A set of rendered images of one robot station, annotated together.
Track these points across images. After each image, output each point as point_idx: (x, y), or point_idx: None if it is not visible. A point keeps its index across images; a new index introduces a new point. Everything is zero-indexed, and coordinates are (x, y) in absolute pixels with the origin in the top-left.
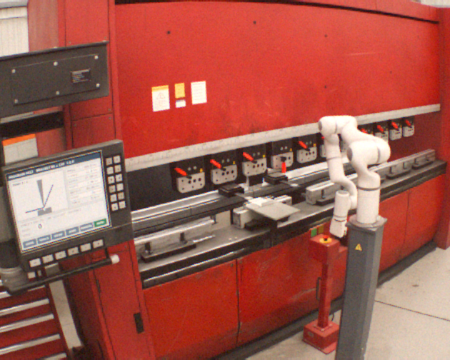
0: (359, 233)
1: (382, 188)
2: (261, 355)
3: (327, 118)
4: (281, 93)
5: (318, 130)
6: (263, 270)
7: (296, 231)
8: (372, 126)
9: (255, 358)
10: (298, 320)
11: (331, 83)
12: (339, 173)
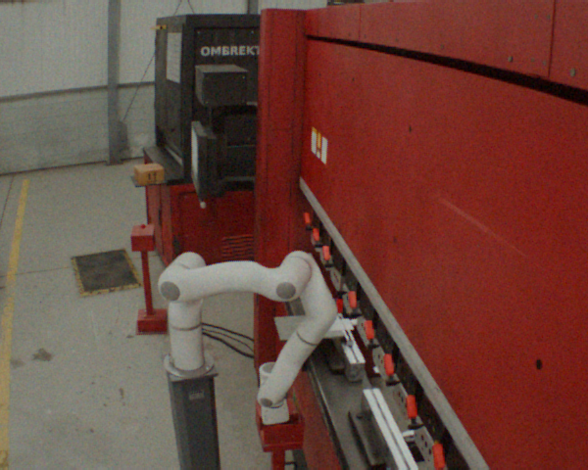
0: None
1: None
2: (289, 467)
3: (293, 252)
4: (359, 204)
5: (376, 307)
6: (301, 384)
7: (315, 389)
8: (441, 432)
9: (286, 460)
10: None
11: (403, 243)
12: (283, 347)
